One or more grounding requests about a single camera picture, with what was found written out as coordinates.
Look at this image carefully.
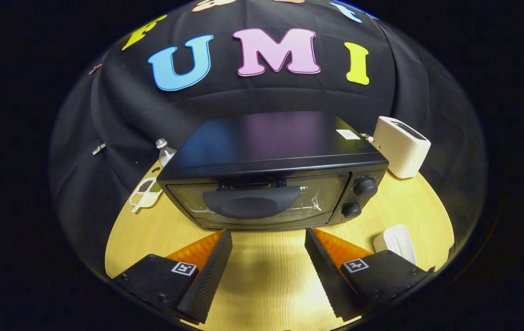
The black backdrop cloth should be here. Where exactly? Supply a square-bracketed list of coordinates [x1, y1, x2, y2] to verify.
[49, 0, 488, 276]

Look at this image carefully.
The black toaster oven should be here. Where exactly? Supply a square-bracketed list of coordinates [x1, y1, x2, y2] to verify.
[156, 110, 390, 231]

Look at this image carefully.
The white rectangular dish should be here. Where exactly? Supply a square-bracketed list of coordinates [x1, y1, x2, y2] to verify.
[373, 224, 417, 266]

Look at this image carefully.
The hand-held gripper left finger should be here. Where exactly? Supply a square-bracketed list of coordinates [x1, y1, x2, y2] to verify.
[112, 229, 233, 325]

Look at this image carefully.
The white toaster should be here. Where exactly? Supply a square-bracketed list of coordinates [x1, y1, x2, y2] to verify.
[372, 116, 432, 179]

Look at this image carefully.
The small clear bottle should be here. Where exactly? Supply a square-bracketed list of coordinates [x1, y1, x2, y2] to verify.
[155, 138, 177, 168]

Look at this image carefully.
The divided white spice dish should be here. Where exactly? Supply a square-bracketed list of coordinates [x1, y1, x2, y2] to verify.
[129, 177, 163, 213]

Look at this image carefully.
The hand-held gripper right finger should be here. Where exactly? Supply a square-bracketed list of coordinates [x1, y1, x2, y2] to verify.
[305, 227, 436, 322]

